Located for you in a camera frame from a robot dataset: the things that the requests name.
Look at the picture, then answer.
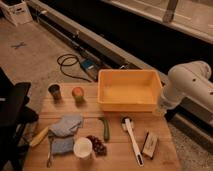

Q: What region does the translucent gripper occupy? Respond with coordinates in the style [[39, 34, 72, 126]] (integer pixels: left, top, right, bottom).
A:
[[153, 95, 169, 117]]

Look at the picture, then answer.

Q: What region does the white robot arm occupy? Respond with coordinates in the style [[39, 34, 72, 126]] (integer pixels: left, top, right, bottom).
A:
[[154, 61, 213, 116]]

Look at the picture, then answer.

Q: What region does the orange green cup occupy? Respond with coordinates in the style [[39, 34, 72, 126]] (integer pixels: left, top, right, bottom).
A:
[[72, 87, 84, 102]]

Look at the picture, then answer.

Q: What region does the white paper cup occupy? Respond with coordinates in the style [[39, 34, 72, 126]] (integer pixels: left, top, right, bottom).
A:
[[73, 137, 92, 159]]

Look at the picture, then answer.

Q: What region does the dark metal cup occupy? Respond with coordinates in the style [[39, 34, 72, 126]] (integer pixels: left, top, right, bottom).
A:
[[48, 84, 61, 100]]

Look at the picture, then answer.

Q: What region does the small black white box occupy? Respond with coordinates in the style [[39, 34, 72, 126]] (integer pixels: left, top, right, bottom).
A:
[[142, 132, 158, 159]]

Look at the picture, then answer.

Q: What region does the yellow plastic bin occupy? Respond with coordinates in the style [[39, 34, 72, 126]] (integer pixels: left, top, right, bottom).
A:
[[97, 69, 162, 112]]

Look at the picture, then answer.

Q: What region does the purple grapes bunch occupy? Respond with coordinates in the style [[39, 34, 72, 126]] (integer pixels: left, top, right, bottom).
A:
[[88, 135, 107, 156]]

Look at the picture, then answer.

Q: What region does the blue device on floor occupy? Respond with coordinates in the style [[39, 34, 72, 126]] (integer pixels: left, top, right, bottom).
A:
[[80, 59, 95, 71]]

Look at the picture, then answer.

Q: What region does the blue cloth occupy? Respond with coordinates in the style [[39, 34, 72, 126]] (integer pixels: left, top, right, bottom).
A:
[[48, 115, 83, 155]]

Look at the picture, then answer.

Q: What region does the metal spoon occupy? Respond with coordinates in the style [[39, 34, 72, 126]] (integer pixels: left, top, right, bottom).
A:
[[46, 136, 54, 168]]

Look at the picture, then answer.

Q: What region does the black chair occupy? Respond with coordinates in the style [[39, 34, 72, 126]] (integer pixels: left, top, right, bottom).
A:
[[0, 67, 39, 171]]

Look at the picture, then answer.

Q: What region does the white cardboard box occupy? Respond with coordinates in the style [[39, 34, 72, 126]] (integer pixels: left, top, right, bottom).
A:
[[0, 0, 32, 26]]

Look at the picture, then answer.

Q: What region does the white handled brush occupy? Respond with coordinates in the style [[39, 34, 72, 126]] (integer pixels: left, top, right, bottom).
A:
[[121, 117, 144, 166]]

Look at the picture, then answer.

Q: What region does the black cable loop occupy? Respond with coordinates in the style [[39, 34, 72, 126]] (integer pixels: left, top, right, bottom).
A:
[[56, 53, 93, 83]]

